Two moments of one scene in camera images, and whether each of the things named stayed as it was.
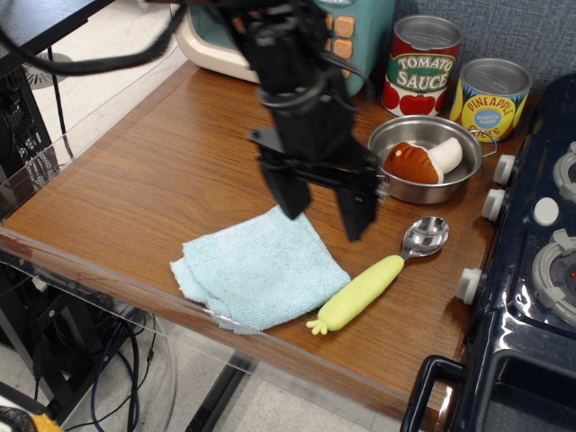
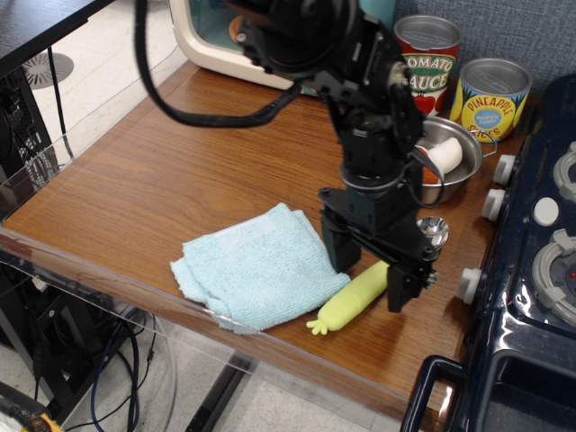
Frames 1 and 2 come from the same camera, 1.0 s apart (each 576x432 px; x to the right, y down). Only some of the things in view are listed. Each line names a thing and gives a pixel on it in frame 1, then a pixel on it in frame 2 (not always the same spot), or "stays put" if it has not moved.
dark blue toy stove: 519,374 stays put
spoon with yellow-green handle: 422,236 stays put
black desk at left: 34,25 stays put
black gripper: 313,137 → 380,216
